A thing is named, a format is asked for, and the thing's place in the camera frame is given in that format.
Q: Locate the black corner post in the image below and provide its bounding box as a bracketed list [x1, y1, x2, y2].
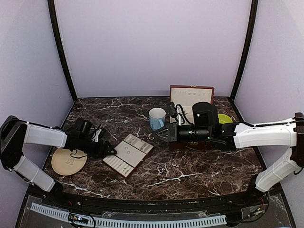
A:
[229, 0, 258, 102]
[47, 0, 78, 103]

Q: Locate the black right corner post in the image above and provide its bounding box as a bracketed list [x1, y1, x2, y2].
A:
[229, 0, 258, 102]

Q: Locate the brown jewelry tray insert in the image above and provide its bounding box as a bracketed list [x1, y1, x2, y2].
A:
[103, 134, 153, 179]

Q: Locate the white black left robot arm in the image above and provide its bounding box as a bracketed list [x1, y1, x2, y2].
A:
[0, 115, 117, 207]

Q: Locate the brown open jewelry box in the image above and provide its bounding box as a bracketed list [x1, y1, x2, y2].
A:
[169, 85, 214, 151]

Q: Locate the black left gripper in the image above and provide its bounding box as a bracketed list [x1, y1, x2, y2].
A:
[78, 136, 117, 159]

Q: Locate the beige round plate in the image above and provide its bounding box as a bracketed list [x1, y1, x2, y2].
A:
[51, 148, 87, 176]

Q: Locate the black left corner post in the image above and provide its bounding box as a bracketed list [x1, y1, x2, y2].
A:
[47, 0, 78, 103]

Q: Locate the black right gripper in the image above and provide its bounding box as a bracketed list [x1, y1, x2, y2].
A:
[152, 121, 212, 144]

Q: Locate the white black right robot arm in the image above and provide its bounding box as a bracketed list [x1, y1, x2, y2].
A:
[152, 102, 304, 206]

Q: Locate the black front table rail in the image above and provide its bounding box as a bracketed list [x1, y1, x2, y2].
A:
[40, 182, 283, 214]

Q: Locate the light blue mug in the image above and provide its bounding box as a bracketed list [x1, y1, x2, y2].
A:
[149, 108, 166, 131]

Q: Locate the white slotted cable duct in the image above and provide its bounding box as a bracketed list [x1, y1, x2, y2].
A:
[29, 203, 227, 228]

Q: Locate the green bowl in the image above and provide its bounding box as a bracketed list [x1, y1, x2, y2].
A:
[218, 114, 233, 124]

